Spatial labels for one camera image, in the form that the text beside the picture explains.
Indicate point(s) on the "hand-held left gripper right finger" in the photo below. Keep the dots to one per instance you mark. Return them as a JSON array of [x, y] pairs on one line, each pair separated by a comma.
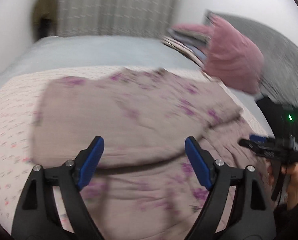
[[197, 162]]

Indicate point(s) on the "olive green hanging jacket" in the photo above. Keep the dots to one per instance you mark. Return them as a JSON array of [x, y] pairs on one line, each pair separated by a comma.
[[45, 12]]

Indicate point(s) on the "person's right hand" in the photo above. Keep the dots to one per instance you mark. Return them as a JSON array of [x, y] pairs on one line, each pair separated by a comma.
[[295, 185]]

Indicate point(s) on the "stack of folded clothes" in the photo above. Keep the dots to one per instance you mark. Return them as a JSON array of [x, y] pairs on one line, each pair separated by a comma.
[[189, 47]]

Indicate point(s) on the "pink velvet pillow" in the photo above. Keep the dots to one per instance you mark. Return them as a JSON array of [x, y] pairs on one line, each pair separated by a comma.
[[234, 60]]

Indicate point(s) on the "floral padded coat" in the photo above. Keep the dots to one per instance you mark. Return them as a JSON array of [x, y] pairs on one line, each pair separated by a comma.
[[138, 115]]

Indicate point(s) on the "light blue bed sheet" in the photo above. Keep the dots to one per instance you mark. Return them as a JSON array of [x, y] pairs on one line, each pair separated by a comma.
[[88, 52]]

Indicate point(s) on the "cherry print bed sheet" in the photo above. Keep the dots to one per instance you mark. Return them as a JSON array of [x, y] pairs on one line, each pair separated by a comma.
[[11, 130]]

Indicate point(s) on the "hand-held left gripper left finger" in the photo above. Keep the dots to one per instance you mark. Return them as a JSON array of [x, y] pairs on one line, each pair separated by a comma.
[[91, 162]]

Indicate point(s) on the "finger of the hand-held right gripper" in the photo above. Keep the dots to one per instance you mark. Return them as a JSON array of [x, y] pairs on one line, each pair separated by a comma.
[[249, 144], [257, 138]]

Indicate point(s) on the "grey dotted curtain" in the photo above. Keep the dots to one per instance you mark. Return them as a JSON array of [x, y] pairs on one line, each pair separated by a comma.
[[113, 7]]

